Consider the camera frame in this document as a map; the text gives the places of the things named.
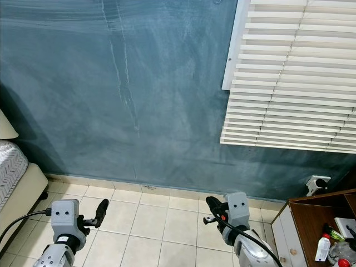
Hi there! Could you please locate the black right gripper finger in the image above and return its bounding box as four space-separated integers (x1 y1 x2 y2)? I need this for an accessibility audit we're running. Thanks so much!
205 196 226 217

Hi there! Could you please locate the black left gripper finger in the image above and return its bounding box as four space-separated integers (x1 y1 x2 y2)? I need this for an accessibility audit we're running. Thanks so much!
95 199 110 228

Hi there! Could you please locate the white cabinet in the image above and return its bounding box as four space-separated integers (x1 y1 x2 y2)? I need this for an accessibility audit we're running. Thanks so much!
271 202 305 267

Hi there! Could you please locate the dark brown wooden desk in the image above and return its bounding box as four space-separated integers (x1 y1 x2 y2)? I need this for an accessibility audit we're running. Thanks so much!
288 189 356 267

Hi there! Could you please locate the mattress with chevron sheet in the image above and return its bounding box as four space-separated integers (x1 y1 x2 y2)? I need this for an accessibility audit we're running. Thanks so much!
0 141 30 210

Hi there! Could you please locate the white bottle with red cap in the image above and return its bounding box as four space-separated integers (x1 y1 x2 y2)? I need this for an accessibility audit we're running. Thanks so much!
315 232 332 263

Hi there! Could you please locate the green packet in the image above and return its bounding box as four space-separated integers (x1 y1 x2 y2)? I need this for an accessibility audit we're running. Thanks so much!
330 226 348 243

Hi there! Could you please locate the cream lamp shade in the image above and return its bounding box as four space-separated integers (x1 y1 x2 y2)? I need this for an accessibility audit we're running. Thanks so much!
0 108 19 140

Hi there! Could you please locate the white book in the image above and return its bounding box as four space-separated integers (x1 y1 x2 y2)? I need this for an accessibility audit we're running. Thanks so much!
333 217 356 235

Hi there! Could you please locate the grey soft toy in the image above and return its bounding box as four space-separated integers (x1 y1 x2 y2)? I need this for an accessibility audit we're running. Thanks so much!
329 239 356 267

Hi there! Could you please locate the white slatted window blind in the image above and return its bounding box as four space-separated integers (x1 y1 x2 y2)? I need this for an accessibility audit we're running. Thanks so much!
220 0 356 155

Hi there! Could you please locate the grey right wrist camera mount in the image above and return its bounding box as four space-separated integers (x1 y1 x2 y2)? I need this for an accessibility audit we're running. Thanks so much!
225 192 251 229

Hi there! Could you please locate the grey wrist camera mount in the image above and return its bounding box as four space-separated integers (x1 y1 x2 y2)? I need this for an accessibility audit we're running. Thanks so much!
51 199 87 247
225 192 251 229

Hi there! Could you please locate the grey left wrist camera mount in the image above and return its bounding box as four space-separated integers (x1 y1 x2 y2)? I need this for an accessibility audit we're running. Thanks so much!
51 199 87 247

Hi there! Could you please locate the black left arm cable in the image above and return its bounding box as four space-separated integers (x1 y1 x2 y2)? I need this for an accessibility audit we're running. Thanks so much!
0 209 54 252

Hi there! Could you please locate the beige bed frame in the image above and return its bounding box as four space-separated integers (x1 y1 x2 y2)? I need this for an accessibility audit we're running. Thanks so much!
0 162 50 241

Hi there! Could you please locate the white wall plug adapter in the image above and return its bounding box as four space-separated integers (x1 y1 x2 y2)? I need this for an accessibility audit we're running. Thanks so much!
305 175 332 197

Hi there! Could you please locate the white window frame strip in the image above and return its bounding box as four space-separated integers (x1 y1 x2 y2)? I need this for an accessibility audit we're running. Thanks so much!
221 0 252 91

